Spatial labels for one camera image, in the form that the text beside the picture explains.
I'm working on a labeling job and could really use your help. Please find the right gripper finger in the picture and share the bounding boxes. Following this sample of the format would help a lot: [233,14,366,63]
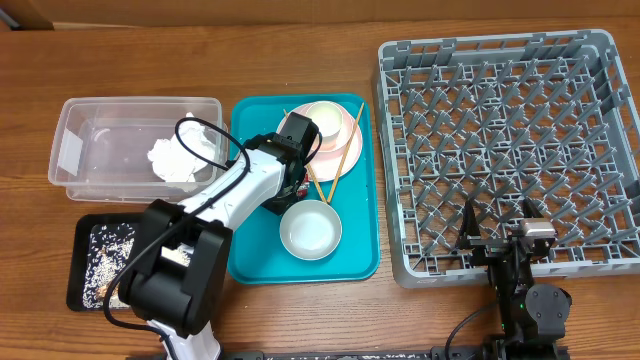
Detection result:
[521,197,543,218]
[458,200,481,240]

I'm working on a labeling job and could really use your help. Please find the cream paper cup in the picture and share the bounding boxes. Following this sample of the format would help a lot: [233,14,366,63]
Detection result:
[306,101,343,139]

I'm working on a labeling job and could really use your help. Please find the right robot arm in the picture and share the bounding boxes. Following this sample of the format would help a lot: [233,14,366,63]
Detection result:
[456,198,572,359]

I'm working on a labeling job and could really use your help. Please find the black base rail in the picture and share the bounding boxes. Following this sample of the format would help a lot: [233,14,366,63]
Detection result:
[219,346,571,360]

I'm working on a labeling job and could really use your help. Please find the grey plastic dish rack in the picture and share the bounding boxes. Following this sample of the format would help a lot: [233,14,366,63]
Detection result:
[375,29,639,288]

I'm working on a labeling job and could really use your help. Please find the clear plastic waste bin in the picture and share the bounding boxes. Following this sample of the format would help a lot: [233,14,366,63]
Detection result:
[48,96,225,203]

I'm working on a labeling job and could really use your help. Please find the black plastic tray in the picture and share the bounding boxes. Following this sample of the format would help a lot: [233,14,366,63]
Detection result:
[66,213,142,312]

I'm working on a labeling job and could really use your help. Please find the rice and food scraps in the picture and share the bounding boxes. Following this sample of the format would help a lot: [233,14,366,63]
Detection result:
[81,222,191,309]

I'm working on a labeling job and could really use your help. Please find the brown cardboard backdrop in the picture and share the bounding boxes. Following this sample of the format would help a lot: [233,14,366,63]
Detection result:
[1,0,639,29]

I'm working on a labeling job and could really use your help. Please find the wooden chopstick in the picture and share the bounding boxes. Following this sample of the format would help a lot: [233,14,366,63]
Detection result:
[283,109,328,204]
[327,102,365,204]

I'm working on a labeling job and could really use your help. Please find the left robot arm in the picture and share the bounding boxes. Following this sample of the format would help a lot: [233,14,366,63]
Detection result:
[108,131,321,359]

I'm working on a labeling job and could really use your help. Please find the small pink bowl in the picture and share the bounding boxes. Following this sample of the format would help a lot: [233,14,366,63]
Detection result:
[319,104,355,153]

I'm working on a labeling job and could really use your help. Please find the red snack wrapper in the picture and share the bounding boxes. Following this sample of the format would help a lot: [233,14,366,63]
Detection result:
[297,175,309,198]

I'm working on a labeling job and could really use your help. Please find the grey round bowl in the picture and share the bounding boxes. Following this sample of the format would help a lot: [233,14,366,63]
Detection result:
[279,200,342,261]

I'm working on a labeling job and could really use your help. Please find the white napkin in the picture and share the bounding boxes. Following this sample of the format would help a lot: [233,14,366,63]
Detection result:
[147,121,219,182]

